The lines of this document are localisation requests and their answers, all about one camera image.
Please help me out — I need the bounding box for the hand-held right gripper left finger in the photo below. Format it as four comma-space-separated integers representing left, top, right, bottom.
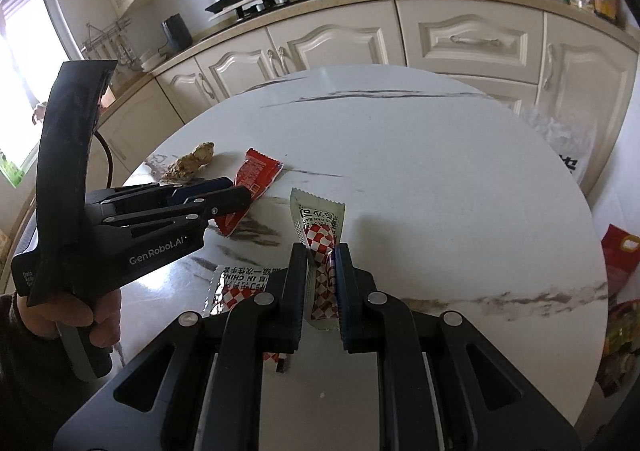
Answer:
52, 243, 308, 451

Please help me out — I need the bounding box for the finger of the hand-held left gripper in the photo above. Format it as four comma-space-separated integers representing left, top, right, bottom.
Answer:
97, 185, 252, 239
87, 176, 236, 212

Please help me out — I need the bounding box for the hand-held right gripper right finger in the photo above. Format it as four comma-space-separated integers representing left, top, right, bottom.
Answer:
334, 242, 583, 451

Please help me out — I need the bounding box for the red checkered sauce packet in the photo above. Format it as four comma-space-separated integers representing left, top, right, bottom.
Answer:
289, 187, 347, 332
206, 263, 292, 374

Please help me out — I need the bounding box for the person's left forearm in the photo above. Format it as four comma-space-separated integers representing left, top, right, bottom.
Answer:
0, 293, 71, 451

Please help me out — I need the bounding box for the person's left hand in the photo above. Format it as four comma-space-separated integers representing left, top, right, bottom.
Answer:
17, 288, 122, 350

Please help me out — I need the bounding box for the knobby ginger root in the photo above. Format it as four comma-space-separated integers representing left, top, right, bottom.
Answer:
160, 141, 216, 182

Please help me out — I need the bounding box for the green bottle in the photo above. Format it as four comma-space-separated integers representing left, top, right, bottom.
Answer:
0, 151, 26, 189

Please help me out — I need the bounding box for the kitchen window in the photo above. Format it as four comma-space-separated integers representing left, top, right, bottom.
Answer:
0, 0, 83, 182

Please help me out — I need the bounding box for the stack of white bowls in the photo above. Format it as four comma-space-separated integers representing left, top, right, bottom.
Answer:
137, 47, 168, 72

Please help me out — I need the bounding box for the hanging utensil rack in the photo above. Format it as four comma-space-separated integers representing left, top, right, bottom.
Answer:
80, 21, 138, 76

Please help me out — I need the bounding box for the black kettle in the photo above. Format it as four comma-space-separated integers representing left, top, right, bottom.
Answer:
161, 13, 193, 52

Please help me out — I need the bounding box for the clear plastic bag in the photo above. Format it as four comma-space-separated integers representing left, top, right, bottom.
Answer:
522, 103, 598, 186

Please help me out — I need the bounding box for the red bag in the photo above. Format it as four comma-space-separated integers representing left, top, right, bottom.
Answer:
600, 223, 640, 302

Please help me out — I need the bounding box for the gold and orange bag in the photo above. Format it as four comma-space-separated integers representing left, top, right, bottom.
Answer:
602, 300, 640, 399

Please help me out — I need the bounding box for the round white marble table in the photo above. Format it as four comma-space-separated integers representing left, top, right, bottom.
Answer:
0, 0, 640, 196

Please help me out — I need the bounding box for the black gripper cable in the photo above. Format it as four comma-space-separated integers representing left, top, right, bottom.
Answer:
94, 130, 115, 189

